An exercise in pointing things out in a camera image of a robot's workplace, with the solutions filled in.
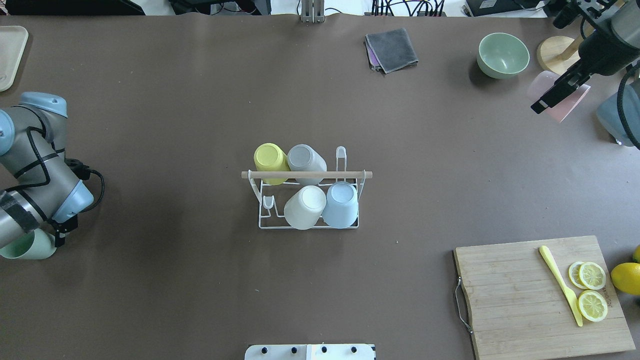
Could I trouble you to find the bamboo cutting board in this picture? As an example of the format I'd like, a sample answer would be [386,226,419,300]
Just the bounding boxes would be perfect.
[454,235,636,360]

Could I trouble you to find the grey folded cloth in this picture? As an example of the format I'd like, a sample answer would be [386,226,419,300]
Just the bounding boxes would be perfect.
[365,27,419,74]

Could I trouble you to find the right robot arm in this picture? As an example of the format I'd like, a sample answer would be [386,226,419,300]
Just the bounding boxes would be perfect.
[531,0,640,148]

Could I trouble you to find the grey cup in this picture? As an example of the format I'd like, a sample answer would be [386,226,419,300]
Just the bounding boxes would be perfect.
[287,144,327,172]

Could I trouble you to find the wooden stand with pole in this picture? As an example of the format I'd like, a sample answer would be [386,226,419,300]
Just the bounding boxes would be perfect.
[535,36,584,76]

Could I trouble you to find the lemon slice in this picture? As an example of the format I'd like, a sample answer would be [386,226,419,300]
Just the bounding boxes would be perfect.
[578,261,607,291]
[567,260,588,290]
[577,290,609,322]

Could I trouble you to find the lemon slice lower back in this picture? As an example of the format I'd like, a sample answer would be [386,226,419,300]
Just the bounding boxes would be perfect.
[567,260,588,290]

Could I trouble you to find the white cup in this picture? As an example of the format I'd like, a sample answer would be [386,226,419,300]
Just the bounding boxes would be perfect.
[284,186,327,230]

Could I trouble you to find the mint green cup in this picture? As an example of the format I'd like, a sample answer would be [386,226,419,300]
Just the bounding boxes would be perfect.
[0,228,57,260]

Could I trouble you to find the purple cloth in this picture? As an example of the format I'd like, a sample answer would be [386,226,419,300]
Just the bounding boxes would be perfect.
[364,39,386,73]

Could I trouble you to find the yellow lemon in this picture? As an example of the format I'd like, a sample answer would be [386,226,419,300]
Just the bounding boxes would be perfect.
[631,245,640,264]
[610,262,640,296]

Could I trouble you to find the lemon slice lower front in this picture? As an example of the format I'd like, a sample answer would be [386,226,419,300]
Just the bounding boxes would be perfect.
[578,261,607,291]

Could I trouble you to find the yellow plastic knife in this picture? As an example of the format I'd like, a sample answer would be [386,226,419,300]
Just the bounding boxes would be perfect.
[538,245,584,327]

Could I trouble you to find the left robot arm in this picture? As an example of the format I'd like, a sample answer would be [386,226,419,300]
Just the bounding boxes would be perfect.
[0,91,105,248]

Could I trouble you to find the yellow cup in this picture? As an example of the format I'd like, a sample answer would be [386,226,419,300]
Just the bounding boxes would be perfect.
[253,143,290,172]

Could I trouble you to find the lemon slice upper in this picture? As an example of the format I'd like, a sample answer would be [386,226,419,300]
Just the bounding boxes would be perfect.
[577,290,609,322]

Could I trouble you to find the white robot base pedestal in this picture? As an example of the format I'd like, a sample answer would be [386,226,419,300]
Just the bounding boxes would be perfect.
[244,343,377,360]

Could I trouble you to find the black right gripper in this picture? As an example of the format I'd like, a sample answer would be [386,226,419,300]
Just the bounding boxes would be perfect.
[530,0,640,114]

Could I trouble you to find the light blue cup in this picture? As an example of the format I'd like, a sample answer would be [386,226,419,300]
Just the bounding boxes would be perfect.
[322,181,359,229]

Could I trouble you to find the white wire cup rack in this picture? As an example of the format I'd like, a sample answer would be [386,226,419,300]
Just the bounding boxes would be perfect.
[241,146,373,230]

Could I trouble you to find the green bowl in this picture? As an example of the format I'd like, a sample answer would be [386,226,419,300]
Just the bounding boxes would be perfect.
[477,32,530,80]

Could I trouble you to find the pink cup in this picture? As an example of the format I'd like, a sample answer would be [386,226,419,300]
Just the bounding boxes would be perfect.
[526,70,591,123]

